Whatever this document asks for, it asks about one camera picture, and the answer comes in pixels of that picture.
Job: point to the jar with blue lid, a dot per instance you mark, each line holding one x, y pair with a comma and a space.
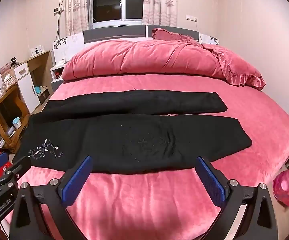
17, 123

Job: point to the pink bed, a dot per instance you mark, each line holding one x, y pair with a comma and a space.
159, 205

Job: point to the patterned curtain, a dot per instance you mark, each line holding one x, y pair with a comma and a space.
159, 2
77, 7

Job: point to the wall socket with charger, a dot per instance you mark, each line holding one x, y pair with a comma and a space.
37, 50

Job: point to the pink duvet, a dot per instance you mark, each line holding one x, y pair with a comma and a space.
134, 57

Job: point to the white nightstand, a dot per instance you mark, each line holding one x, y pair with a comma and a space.
58, 73

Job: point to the pink pencil case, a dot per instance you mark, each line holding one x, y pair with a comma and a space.
5, 68

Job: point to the tissue box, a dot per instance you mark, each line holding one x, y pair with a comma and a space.
9, 79

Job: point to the black pants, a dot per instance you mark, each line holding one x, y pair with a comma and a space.
134, 135

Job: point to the grey and white headboard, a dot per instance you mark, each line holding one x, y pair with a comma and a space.
114, 33

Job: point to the pink plastic bag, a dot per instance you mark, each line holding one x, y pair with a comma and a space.
288, 187

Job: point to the small black device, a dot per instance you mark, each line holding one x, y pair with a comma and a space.
14, 62

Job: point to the white wall socket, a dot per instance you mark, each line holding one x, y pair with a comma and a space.
191, 18

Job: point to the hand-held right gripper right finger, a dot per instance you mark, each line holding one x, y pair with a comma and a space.
210, 180

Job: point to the teal container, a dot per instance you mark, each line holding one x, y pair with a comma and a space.
38, 91

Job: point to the pink ruffled pillow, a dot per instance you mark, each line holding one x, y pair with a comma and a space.
167, 35
234, 72

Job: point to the wooden cabinet with white drawers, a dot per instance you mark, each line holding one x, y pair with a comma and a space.
28, 87

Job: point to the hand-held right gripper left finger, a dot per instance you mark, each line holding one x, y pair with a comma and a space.
75, 180

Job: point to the window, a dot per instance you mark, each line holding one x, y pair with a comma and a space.
109, 2

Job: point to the white wall power strip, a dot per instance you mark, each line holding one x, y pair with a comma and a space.
59, 9

